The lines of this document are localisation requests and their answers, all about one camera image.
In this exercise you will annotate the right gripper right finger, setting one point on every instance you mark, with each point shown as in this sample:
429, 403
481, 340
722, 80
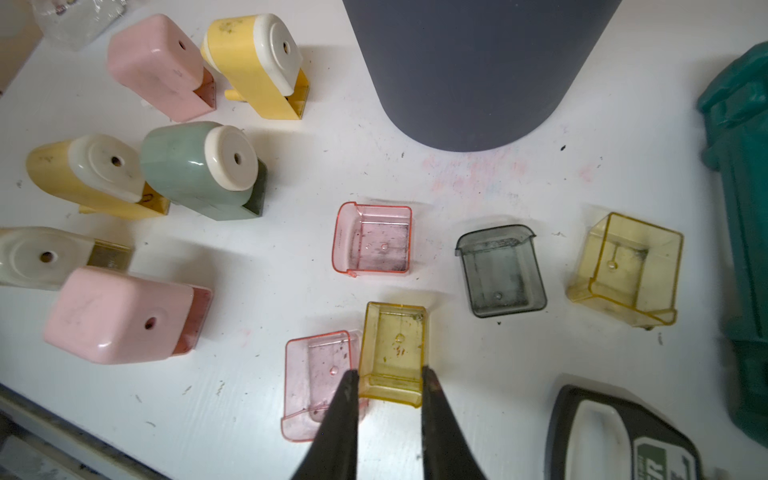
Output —
445, 452

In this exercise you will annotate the yellow shavings tray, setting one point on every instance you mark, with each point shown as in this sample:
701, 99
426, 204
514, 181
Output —
393, 353
629, 269

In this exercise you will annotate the grey trash bin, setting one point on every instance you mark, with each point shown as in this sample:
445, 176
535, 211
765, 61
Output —
468, 76

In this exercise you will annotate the pink shavings tray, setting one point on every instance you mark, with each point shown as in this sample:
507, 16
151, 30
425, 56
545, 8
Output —
372, 239
314, 367

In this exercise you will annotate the white button box in bag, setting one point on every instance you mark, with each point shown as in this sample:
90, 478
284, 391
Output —
74, 24

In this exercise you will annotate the green pencil sharpener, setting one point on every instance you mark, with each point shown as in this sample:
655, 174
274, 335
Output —
207, 167

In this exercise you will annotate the pink sharpener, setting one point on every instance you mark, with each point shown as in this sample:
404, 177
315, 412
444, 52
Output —
108, 317
156, 60

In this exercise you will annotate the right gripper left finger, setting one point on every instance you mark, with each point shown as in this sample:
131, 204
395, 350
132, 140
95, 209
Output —
333, 453

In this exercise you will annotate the green plastic tool case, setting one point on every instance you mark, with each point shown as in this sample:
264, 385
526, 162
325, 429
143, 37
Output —
734, 107

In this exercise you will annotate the clear green-sharpener tray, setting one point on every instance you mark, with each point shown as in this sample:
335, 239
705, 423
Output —
501, 271

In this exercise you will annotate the yellow sharpener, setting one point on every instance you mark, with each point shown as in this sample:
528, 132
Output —
43, 258
99, 173
262, 63

